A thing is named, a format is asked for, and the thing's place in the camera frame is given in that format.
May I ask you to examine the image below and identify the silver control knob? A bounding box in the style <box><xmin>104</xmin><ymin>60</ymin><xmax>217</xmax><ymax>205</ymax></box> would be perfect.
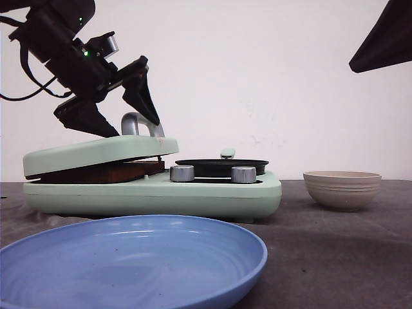
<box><xmin>231</xmin><ymin>166</ymin><xmax>257</xmax><ymax>184</ymax></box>
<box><xmin>169</xmin><ymin>165</ymin><xmax>194</xmax><ymax>182</ymax></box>

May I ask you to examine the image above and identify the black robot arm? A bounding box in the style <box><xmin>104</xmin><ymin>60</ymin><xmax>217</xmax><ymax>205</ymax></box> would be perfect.
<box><xmin>1</xmin><ymin>1</ymin><xmax>160</xmax><ymax>137</ymax></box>

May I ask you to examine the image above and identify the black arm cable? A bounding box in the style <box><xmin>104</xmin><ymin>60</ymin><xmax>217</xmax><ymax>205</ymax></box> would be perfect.
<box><xmin>0</xmin><ymin>15</ymin><xmax>73</xmax><ymax>102</ymax></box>

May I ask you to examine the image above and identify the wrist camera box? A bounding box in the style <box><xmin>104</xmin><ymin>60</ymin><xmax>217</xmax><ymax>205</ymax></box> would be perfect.
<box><xmin>84</xmin><ymin>32</ymin><xmax>119</xmax><ymax>59</ymax></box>

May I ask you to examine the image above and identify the black round frying pan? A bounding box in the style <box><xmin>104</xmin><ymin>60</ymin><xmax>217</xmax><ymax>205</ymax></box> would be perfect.
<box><xmin>175</xmin><ymin>157</ymin><xmax>269</xmax><ymax>178</ymax></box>

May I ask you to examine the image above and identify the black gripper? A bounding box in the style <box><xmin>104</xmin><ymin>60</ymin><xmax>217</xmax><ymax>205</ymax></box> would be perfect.
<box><xmin>46</xmin><ymin>38</ymin><xmax>160</xmax><ymax>138</ymax></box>

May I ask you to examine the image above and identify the right silver control knob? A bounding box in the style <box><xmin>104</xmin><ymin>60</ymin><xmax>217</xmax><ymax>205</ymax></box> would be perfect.
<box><xmin>231</xmin><ymin>166</ymin><xmax>257</xmax><ymax>184</ymax></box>

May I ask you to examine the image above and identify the left silver control knob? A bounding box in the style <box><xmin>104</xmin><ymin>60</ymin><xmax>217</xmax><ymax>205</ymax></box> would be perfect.
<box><xmin>169</xmin><ymin>165</ymin><xmax>194</xmax><ymax>182</ymax></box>

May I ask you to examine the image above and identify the mint green sandwich maker lid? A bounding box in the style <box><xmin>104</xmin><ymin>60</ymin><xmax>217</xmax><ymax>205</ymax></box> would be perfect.
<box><xmin>23</xmin><ymin>112</ymin><xmax>179</xmax><ymax>180</ymax></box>

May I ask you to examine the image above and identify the mint green breakfast maker base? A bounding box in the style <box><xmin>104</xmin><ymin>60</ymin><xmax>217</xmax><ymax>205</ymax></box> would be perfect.
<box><xmin>23</xmin><ymin>171</ymin><xmax>282</xmax><ymax>221</ymax></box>

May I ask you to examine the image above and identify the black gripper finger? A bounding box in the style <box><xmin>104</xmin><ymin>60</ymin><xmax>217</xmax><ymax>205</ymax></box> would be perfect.
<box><xmin>349</xmin><ymin>0</ymin><xmax>411</xmax><ymax>73</ymax></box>

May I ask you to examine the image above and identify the white bread slice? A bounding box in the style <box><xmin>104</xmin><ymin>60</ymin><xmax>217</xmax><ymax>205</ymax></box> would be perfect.
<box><xmin>35</xmin><ymin>161</ymin><xmax>165</xmax><ymax>184</ymax></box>

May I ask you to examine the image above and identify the beige ribbed ceramic bowl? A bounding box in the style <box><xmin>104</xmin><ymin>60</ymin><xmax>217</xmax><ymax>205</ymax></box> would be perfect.
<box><xmin>303</xmin><ymin>171</ymin><xmax>382</xmax><ymax>211</ymax></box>

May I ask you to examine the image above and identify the blue ceramic plate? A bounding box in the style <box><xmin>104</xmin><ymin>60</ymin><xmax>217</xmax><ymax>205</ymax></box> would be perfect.
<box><xmin>1</xmin><ymin>215</ymin><xmax>268</xmax><ymax>308</ymax></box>

